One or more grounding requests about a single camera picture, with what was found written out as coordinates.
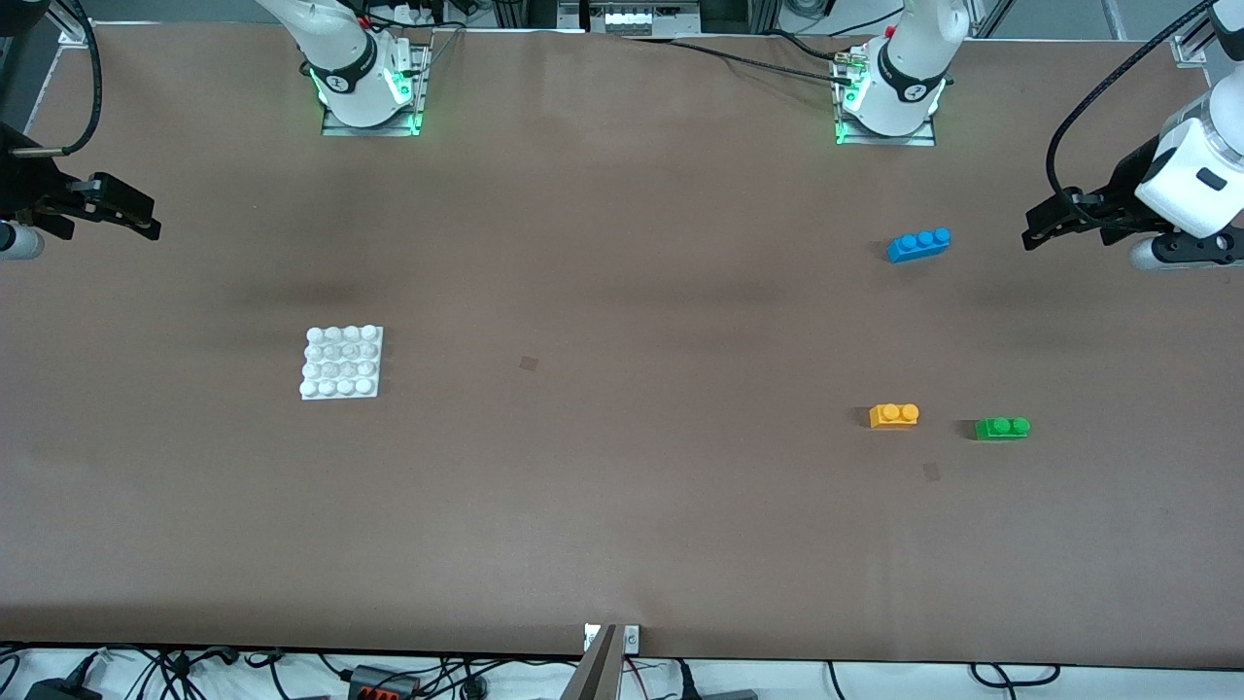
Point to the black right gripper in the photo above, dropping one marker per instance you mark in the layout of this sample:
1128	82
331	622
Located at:
21	185

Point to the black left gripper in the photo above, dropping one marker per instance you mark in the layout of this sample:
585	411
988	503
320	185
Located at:
1127	182

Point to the yellow two-stud block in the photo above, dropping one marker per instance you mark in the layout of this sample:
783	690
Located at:
894	416

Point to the white studded base plate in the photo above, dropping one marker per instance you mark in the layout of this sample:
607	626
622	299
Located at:
342	365

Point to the blue three-stud block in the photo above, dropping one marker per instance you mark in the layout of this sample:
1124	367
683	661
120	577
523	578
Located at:
918	245

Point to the green two-stud block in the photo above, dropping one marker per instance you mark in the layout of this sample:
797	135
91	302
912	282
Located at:
1002	429

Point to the white power strip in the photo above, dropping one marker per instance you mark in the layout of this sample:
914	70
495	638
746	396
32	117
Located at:
637	18

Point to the black power adapter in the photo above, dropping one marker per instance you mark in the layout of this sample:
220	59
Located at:
58	691

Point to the black orange connector strip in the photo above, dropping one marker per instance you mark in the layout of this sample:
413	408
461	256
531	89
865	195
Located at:
384	683

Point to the black plug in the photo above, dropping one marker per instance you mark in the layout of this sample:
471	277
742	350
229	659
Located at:
685	681

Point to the metal table corner bracket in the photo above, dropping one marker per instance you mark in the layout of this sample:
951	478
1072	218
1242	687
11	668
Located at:
73	35
1192	51

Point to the small metal edge bracket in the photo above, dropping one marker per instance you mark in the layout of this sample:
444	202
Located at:
632	638

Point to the grey camera post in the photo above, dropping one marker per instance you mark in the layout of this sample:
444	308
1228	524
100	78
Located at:
595	671

